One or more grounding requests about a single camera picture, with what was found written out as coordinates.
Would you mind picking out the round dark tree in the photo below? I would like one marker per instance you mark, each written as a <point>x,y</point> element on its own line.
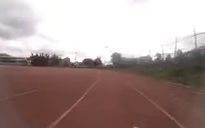
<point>116,58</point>

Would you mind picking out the red running track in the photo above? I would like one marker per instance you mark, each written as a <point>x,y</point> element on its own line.
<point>106,106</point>

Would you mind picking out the dark clump of trees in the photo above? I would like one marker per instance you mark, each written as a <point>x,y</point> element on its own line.
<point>43,60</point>

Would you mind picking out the thin pole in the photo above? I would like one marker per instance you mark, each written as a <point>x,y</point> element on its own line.
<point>162,51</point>

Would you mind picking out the grass strip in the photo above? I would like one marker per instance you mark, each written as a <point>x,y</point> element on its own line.
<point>176,74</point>

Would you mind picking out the long low building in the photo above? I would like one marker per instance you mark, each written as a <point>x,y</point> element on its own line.
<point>8,60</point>

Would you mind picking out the tall utility pole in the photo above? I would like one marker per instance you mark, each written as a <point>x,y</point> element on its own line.
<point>195,38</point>

